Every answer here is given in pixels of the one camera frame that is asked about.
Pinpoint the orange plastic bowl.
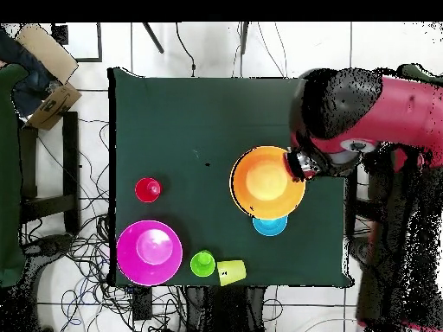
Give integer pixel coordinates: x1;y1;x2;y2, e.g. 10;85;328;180
228;145;307;220

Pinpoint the yellow plastic cup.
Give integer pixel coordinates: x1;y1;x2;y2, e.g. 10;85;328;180
216;259;247;287

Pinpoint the small blue plastic bowl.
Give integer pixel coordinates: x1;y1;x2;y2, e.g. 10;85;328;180
251;214;289;237

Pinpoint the green plastic cup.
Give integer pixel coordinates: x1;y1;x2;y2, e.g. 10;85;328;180
189;250;216;278

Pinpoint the black stand leg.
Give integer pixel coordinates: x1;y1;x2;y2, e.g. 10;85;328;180
141;22;165;54
238;22;249;55

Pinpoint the dark green tablecloth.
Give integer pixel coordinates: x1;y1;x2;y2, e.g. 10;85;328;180
107;67;357;288

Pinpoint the red plastic cup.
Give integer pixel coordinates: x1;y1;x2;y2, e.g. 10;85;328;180
134;176;163;204

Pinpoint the green-covered side table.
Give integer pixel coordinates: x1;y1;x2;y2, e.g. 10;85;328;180
0;62;29;288
395;63;443;87

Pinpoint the pink plastic bowl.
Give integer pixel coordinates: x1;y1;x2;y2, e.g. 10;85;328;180
116;220;183;287

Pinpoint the black power box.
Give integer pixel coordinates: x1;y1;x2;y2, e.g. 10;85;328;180
132;286;154;322

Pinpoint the brown cardboard box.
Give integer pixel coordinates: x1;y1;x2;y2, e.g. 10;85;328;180
25;81;83;131

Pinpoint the beige cardboard sheet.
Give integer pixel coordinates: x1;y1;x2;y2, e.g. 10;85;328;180
15;22;80;85

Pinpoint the blue cloth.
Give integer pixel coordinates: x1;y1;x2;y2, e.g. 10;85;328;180
0;27;60;118

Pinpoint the black chair frame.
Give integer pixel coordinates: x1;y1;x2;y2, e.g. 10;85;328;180
18;111;81;234
345;174;382;236

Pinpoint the black cable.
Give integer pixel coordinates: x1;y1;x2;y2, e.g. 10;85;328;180
175;22;196;78

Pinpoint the tangle of cables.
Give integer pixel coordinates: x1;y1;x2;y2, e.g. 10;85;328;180
22;117;188;332

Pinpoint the grey metal frame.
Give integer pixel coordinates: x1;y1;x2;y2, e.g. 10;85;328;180
51;22;104;64

